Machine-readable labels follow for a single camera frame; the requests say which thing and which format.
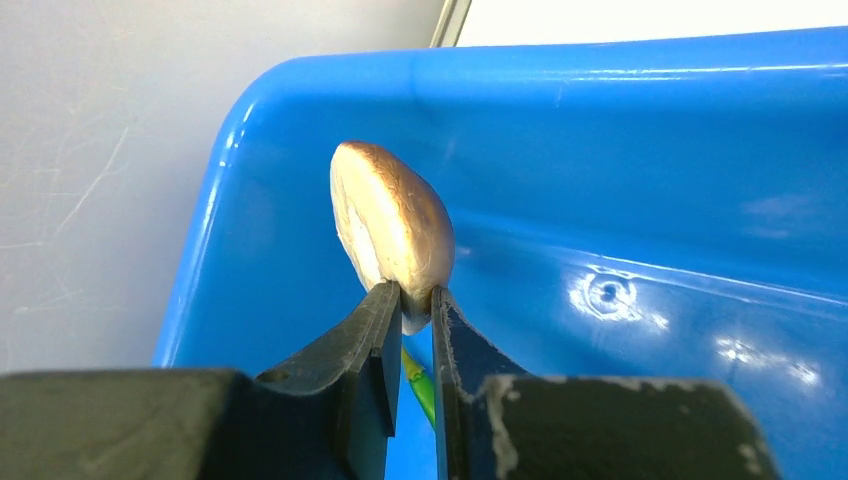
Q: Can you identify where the blue plastic bin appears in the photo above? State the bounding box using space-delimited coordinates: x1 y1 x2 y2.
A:
153 27 847 479

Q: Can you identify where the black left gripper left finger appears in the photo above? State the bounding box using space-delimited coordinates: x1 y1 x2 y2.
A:
1 282 401 479

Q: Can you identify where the green toy chili pepper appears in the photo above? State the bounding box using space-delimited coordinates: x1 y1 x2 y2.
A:
401 345 436 429

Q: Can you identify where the white round toy slice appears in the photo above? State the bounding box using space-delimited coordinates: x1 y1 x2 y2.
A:
330 141 456 336

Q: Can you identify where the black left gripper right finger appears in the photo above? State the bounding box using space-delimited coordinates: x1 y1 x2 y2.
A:
431 287 780 479

